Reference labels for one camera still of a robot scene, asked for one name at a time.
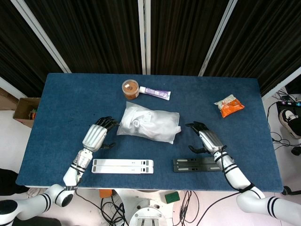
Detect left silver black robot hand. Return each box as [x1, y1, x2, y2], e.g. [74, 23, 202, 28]
[82, 116, 120, 152]

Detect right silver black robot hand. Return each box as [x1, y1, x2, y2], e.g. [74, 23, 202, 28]
[185, 121, 227, 155]

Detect translucent plastic zipper bag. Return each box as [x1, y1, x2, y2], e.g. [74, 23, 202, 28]
[117, 101, 182, 145]

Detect white clothes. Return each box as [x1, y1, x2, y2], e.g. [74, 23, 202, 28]
[119, 105, 182, 142]

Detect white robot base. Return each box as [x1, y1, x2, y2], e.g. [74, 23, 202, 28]
[122, 189, 174, 226]

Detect black folding laptop stand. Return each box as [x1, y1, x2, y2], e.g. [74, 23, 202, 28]
[173, 157, 224, 173]

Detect orange white snack packet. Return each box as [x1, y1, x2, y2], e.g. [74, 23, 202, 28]
[214, 94, 245, 118]

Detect blue table mat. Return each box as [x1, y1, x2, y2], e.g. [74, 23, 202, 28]
[16, 73, 284, 193]

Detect white folding laptop stand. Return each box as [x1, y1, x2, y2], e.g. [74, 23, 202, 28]
[91, 159, 154, 175]

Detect orange plastic part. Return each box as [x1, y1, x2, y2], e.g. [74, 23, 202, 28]
[99, 189, 113, 199]

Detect clear jar of rubber bands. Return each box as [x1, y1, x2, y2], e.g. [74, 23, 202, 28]
[121, 79, 140, 100]

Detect green block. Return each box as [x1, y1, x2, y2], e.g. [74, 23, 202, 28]
[164, 191, 181, 204]

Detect purple white toothpaste tube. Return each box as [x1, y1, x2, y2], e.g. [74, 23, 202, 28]
[139, 86, 172, 101]

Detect brown cardboard box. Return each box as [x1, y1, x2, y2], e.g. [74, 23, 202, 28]
[13, 97, 42, 129]

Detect black white sneaker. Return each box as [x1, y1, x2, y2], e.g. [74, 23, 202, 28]
[279, 108, 301, 139]

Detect black fabric item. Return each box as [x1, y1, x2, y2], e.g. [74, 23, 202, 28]
[0, 168, 27, 196]

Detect dark pleated curtain panel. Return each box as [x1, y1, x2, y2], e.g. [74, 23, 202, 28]
[204, 0, 301, 97]
[0, 0, 64, 97]
[150, 0, 232, 76]
[24, 0, 143, 75]

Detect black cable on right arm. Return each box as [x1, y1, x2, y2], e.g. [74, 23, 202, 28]
[217, 145, 255, 192]

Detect black floor cable bundle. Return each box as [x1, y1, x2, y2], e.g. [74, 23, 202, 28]
[267, 88, 301, 153]
[75, 189, 129, 226]

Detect white frame post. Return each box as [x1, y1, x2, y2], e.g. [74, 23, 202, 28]
[10, 0, 72, 74]
[137, 0, 151, 75]
[0, 76, 20, 95]
[198, 0, 238, 77]
[260, 66, 301, 97]

